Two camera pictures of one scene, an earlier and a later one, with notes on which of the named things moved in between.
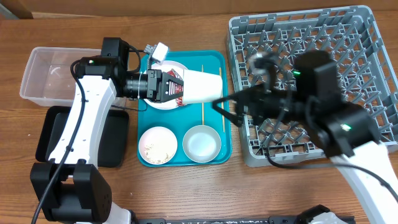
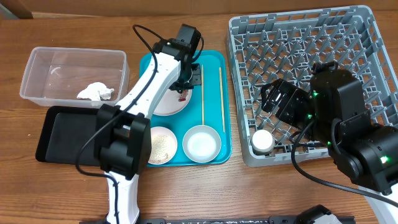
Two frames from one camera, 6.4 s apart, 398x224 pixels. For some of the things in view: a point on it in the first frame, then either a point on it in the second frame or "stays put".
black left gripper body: x=153 y=87 → x=192 y=78
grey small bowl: x=201 y=143 stays put
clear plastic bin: x=46 y=80 stays put
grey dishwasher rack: x=366 y=75 stays put
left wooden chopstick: x=202 y=108 stays put
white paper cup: x=199 y=86 → x=262 y=142
